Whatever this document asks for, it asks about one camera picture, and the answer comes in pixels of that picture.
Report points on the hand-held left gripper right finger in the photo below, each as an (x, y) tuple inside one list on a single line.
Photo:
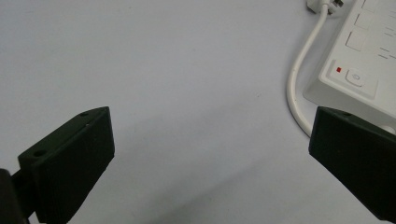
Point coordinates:
[(355, 155)]

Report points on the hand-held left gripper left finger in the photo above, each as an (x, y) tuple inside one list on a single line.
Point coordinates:
[(71, 165)]

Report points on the white power strip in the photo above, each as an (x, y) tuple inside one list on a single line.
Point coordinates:
[(364, 62)]

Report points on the white plug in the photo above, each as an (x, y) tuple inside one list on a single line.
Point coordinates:
[(323, 4)]

